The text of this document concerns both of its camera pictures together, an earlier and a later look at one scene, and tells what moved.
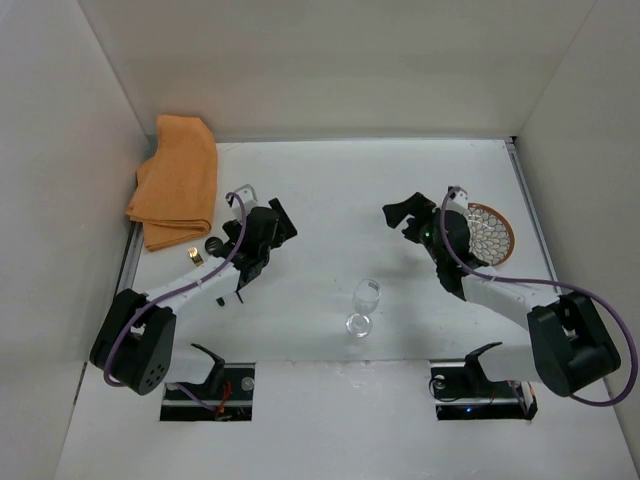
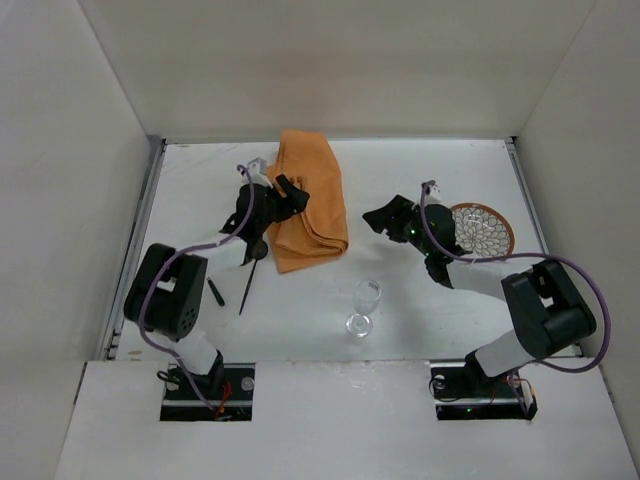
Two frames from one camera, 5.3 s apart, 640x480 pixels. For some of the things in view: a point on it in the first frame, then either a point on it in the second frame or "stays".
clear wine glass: [365, 298] stays
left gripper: [281, 221] to [280, 198]
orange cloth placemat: [176, 185] to [320, 228]
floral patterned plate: [490, 236] stays
